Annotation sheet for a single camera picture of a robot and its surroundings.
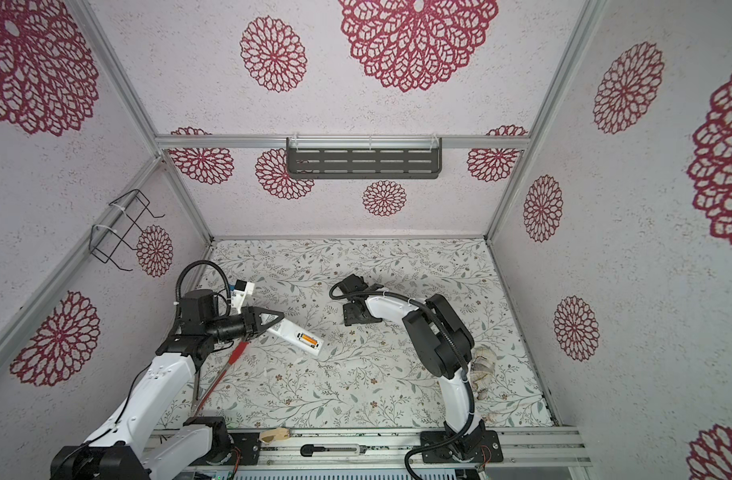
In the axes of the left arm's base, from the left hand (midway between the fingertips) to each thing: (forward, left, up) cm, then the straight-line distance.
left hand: (282, 321), depth 76 cm
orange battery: (-3, -7, -4) cm, 8 cm away
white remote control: (-3, -4, -2) cm, 6 cm away
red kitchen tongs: (-15, +24, -17) cm, 33 cm away
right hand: (+13, -19, -18) cm, 29 cm away
